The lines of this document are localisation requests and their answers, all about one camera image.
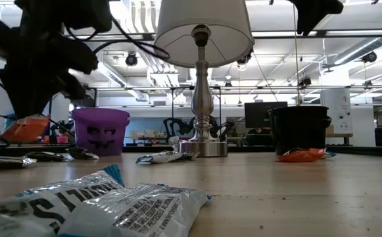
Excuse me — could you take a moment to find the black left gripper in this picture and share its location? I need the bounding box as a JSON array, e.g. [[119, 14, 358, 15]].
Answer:
[[0, 18, 99, 120]]

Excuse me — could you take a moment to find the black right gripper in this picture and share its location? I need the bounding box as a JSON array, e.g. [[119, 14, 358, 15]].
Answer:
[[287, 0, 345, 37]]

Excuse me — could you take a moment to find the purple face plastic bucket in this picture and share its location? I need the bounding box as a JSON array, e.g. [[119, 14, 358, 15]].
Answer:
[[71, 107, 131, 157]]

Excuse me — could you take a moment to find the brown Hershey's chocolate bar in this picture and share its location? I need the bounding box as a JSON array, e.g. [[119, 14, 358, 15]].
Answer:
[[24, 151, 70, 163], [67, 146, 100, 161], [0, 154, 37, 171], [177, 151, 199, 161]]

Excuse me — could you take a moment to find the white pillar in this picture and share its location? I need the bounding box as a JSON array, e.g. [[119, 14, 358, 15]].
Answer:
[[320, 88, 354, 134]]

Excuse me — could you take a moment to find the black monitor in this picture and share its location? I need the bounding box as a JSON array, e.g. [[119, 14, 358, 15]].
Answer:
[[244, 101, 289, 129]]

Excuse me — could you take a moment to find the black plastic bucket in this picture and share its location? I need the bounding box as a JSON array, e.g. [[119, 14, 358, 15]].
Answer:
[[268, 105, 333, 156]]

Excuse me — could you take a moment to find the background wooden desk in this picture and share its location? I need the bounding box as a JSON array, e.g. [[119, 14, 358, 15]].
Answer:
[[325, 132, 354, 145]]

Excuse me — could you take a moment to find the person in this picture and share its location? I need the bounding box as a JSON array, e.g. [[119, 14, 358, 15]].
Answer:
[[247, 126, 274, 146]]

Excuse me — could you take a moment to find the silver table lamp white shade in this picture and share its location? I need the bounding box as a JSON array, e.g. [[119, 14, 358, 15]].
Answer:
[[153, 0, 256, 158]]

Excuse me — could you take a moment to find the thin hanging cable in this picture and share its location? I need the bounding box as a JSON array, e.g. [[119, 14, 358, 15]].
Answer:
[[291, 32, 301, 106]]

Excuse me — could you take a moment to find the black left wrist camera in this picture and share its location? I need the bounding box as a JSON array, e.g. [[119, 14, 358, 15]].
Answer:
[[62, 0, 113, 33]]

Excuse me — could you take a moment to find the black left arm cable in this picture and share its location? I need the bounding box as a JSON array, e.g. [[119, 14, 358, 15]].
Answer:
[[67, 13, 171, 62]]

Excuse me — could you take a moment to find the clear lamp power cord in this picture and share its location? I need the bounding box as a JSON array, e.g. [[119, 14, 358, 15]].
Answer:
[[168, 135, 184, 154]]

